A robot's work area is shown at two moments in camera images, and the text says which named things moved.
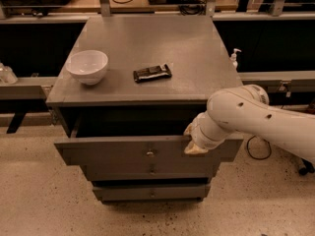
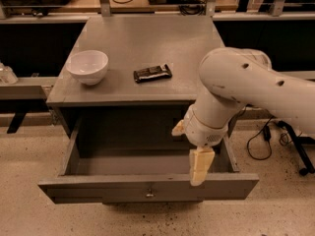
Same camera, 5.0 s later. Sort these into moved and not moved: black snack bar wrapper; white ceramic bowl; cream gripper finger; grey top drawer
Moved: cream gripper finger; grey top drawer
Not moved: white ceramic bowl; black snack bar wrapper
